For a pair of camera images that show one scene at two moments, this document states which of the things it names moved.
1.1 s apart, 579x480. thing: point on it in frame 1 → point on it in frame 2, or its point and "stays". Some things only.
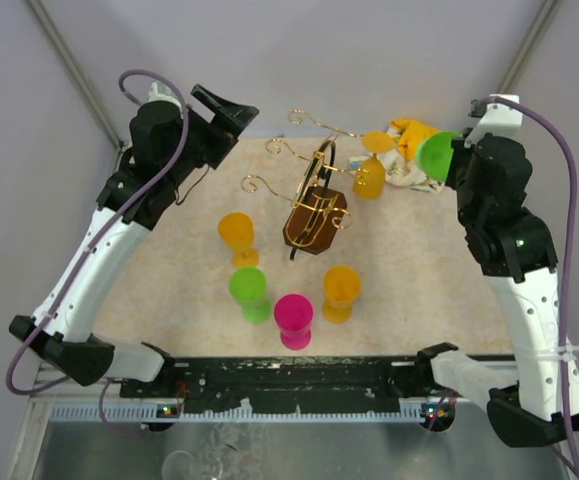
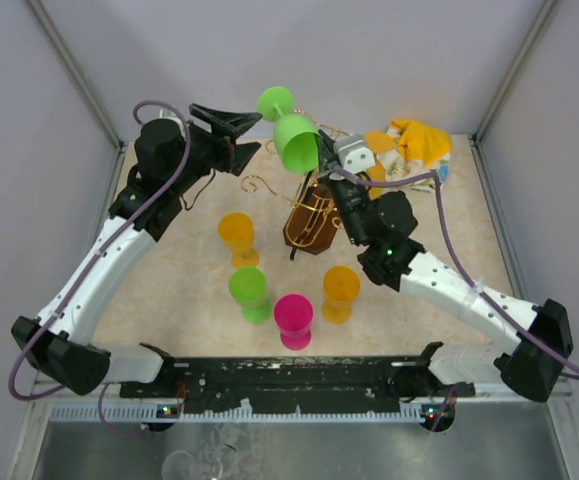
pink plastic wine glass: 293,314 stays
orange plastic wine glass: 340,286 stays
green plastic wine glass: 434,154 → 296,136
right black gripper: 459,151 → 327,147
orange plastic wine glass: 236,231 stays
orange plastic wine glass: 370,176 stays
